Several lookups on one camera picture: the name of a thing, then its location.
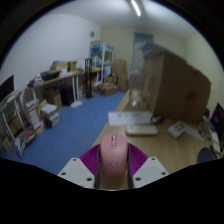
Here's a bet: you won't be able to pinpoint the stacked brown cardboard boxes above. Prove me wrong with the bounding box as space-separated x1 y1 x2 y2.
111 59 130 93

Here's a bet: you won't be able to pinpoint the open low cardboard box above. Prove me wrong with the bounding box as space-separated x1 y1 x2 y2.
96 82 119 97

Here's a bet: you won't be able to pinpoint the small black clip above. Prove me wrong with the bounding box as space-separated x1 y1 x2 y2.
150 114 165 125

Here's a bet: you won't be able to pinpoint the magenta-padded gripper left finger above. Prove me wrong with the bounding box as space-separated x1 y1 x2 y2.
57 143 102 190

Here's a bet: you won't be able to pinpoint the pink computer mouse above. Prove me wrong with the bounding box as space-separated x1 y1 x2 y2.
99 133 129 177

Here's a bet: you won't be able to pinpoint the black tall stand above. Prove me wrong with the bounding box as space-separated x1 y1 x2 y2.
84 58 95 99

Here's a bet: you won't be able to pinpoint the dark blue round mouse pad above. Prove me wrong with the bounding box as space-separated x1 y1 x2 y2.
196 147 215 165

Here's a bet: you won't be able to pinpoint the cream remote control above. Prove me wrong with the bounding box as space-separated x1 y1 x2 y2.
125 124 160 137

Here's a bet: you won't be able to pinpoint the ceiling tube light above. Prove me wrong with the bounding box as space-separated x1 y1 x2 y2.
129 0 143 18

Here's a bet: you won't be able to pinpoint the grey door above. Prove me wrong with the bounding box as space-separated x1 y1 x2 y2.
132 31 155 69

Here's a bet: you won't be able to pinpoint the white remote with buttons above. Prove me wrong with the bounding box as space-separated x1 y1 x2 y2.
166 120 187 139

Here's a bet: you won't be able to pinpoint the large brown cardboard box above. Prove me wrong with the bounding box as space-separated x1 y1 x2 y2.
143 49 212 125

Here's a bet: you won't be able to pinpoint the grey flat boards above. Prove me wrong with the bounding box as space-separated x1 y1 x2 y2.
139 39 188 63

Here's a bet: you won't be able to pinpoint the white shelf unit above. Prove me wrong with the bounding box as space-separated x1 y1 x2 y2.
0 89 46 158

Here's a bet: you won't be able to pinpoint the clear plastic bottle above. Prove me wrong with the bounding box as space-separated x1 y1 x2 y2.
128 66 146 108

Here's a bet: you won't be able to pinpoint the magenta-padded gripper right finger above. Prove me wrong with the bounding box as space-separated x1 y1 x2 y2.
126 143 170 190

